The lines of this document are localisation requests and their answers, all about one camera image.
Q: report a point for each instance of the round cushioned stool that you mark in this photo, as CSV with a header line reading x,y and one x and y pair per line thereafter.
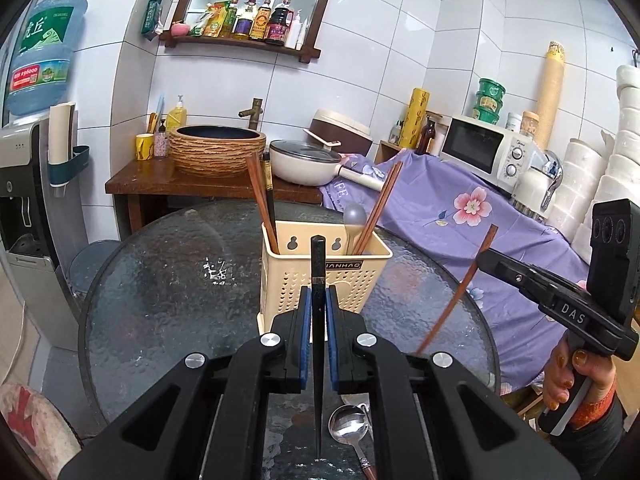
x,y
39,428

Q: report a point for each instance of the blue water jug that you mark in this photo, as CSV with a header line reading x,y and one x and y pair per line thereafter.
x,y
39,72

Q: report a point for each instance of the dark wooden counter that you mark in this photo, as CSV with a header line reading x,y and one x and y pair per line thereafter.
x,y
160,177

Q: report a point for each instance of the dark soy sauce bottle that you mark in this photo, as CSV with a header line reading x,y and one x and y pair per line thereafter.
x,y
279,24

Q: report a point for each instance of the yellow mug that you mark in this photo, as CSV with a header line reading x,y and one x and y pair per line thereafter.
x,y
144,147

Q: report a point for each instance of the right hand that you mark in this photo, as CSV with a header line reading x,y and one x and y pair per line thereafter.
x,y
565,366

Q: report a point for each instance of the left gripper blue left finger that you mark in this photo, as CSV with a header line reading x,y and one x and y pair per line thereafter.
x,y
305,337

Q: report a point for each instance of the green stacked bowls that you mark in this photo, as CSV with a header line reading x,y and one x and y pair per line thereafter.
x,y
488,101

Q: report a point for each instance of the yellow soap bottle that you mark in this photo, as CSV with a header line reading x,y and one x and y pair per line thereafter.
x,y
176,117

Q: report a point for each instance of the white kettle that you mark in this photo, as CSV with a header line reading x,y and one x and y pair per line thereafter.
x,y
534,192

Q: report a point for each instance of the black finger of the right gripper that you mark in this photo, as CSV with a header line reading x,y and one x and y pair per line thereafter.
x,y
529,280

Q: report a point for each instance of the green hanging packet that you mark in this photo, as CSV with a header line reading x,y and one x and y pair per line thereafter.
x,y
152,25

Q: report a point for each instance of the water dispenser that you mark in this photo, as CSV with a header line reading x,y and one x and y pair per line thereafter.
x,y
42,230

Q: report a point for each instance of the steel spoon wooden handle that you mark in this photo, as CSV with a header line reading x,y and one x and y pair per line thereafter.
x,y
348,425

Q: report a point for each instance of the brass faucet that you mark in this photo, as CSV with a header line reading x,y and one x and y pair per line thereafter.
x,y
253,114

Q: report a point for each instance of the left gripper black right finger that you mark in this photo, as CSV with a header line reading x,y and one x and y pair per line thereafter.
x,y
331,306

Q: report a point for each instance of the tall beige paper roll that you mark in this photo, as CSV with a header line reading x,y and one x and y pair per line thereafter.
x,y
549,92

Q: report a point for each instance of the cream pan with lid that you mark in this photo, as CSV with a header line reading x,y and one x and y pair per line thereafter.
x,y
302,164

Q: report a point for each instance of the yellow foil roll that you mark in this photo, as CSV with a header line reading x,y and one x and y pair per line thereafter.
x,y
413,123

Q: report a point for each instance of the brown cream rice cooker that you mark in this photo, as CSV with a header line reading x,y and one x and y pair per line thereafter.
x,y
339,133

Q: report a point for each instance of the purple floral cloth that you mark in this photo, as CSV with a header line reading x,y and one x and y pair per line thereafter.
x,y
446,212

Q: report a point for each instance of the white microwave oven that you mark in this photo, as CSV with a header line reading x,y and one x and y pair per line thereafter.
x,y
496,155

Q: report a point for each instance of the woven basin sink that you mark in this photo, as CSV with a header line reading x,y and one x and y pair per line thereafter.
x,y
214,151

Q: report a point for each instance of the round glass table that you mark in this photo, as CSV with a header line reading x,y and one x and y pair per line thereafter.
x,y
190,282

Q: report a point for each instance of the brown glass bottle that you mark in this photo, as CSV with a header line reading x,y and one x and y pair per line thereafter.
x,y
426,137

